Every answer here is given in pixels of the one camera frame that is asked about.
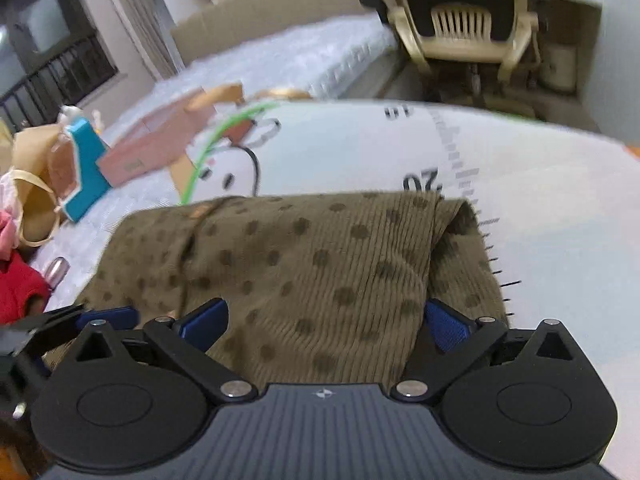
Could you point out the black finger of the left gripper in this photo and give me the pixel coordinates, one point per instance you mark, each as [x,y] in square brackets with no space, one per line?
[45,315]

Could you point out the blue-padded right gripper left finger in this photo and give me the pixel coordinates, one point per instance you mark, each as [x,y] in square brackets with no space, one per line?
[184,342]

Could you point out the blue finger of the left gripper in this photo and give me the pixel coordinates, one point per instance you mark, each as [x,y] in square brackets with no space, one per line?
[121,318]

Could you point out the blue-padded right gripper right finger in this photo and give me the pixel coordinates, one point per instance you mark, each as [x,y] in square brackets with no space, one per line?
[448,345]

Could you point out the brown polka dot corduroy garment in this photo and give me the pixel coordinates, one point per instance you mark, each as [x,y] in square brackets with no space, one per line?
[320,288]

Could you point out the red knitted garment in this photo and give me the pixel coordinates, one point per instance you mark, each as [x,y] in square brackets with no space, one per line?
[23,290]

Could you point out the small pink oval device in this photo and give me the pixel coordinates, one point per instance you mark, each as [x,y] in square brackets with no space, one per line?
[56,272]

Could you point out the pink white clothing pile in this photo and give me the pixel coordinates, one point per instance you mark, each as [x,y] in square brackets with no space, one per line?
[11,214]

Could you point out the brown kraft paper bag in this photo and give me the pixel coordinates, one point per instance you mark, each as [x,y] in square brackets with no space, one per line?
[30,174]

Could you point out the blue white toy case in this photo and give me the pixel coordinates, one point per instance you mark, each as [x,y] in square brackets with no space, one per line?
[75,176]

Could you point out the white height chart play mat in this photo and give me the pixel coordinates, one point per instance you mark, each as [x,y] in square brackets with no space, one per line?
[558,208]

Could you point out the white quilted mattress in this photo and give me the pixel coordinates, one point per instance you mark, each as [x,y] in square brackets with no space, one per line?
[324,59]

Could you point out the pink rectangular gift box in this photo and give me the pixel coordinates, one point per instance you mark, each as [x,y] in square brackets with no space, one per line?
[156,140]

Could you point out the dark window with railing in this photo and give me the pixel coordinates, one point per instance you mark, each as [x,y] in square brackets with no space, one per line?
[51,55]

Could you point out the white waste bin with face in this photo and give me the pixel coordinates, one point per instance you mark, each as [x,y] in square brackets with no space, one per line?
[558,71]

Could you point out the white curtain right of window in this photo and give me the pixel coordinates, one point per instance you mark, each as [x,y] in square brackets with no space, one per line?
[144,20]

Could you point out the beige black office chair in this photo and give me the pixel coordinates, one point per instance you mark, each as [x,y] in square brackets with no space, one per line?
[492,39]

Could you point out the beige upholstered bed headboard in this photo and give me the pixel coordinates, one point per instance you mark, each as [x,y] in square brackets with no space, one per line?
[225,24]

